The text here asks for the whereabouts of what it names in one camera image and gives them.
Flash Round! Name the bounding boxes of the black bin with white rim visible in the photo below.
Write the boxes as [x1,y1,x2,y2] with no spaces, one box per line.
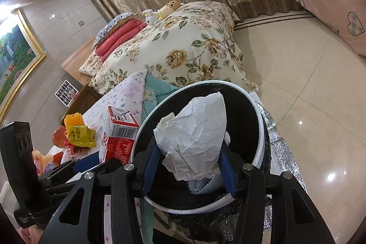
[130,81,271,236]

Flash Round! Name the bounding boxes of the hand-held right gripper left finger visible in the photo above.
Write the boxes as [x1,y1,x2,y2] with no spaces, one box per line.
[38,143,161,244]

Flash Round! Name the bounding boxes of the pale beaded item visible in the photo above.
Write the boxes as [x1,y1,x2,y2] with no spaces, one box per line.
[187,172,221,195]

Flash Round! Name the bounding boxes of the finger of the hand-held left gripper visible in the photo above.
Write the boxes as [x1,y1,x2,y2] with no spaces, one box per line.
[38,154,124,205]

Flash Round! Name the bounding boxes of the floral bed blanket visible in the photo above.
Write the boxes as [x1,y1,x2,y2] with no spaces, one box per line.
[78,2,259,93]

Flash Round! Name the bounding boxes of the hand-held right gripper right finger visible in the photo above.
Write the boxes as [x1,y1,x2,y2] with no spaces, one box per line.
[219,146,335,244]

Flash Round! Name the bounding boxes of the silver foil mat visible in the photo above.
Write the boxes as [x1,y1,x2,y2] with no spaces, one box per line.
[253,94,307,233]

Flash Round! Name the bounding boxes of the wooden headboard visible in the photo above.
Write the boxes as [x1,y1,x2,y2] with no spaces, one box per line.
[63,41,99,90]

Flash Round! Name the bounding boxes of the blue white frilled pillow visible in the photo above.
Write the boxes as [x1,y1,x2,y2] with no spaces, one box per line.
[92,12,140,48]

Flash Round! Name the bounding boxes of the white bunny plush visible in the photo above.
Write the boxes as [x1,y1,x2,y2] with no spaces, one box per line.
[142,10,161,25]

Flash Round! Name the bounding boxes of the white paper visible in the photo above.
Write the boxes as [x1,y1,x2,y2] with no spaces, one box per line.
[153,91,231,182]

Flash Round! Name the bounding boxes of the yellow snack packet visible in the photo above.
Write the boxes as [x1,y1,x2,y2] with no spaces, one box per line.
[65,124,96,149]

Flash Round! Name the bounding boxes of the red apple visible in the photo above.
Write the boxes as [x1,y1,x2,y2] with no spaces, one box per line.
[51,127,68,148]

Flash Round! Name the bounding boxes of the folded pink quilt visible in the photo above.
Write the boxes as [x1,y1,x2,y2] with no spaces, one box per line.
[96,19,149,62]

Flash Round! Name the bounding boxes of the red drink carton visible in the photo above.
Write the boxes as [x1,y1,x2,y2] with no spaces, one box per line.
[99,106,140,166]

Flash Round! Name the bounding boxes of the orange ribbed plastic toy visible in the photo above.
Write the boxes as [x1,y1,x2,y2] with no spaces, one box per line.
[63,113,85,131]

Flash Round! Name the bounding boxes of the yellow bear plush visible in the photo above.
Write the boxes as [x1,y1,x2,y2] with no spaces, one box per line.
[156,0,185,19]

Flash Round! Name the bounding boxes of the teal cloth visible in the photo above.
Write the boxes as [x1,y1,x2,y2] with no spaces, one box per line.
[141,74,180,125]

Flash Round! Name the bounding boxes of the gold framed landscape painting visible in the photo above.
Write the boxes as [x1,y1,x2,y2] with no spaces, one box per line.
[0,9,47,127]

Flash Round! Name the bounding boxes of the brown wooden nightstand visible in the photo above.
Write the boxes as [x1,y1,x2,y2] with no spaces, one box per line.
[61,83,104,126]

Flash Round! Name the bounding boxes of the white photo card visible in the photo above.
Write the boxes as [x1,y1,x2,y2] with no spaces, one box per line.
[55,80,79,107]

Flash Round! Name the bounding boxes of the beige teddy bear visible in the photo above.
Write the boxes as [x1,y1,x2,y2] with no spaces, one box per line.
[31,148,55,174]

